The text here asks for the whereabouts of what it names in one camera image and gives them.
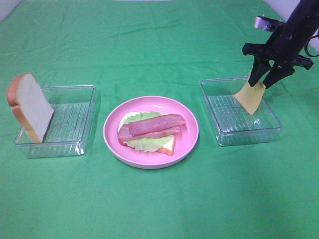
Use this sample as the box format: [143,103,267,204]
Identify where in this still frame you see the clear plastic tray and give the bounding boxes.
[200,76,282,146]
[14,85,96,158]

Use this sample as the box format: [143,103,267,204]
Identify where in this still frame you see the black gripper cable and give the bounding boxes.
[303,28,319,57]

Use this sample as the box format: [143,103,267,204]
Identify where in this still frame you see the clear left plastic tray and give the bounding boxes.
[14,85,96,158]

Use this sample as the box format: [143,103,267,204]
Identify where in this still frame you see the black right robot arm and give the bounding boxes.
[242,0,319,88]

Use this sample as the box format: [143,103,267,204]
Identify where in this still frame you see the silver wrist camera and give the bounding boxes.
[254,15,285,32]

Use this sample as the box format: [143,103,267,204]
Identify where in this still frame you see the bacon strip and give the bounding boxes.
[117,124,181,141]
[128,114,185,136]

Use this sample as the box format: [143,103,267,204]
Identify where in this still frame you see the bread slice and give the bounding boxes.
[7,73,54,143]
[117,113,180,157]

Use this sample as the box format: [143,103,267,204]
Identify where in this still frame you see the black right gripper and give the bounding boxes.
[242,24,314,89]

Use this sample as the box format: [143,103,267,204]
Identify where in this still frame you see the green tablecloth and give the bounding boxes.
[0,0,319,239]

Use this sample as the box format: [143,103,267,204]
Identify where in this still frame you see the yellow cheese slice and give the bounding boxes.
[234,80,266,115]

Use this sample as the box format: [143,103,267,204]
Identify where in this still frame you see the pink round plate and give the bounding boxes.
[103,96,199,169]

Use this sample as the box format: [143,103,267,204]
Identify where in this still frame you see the green lettuce leaf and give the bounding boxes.
[123,111,172,153]

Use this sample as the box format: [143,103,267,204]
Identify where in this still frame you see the clear right plastic tray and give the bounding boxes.
[200,76,282,146]

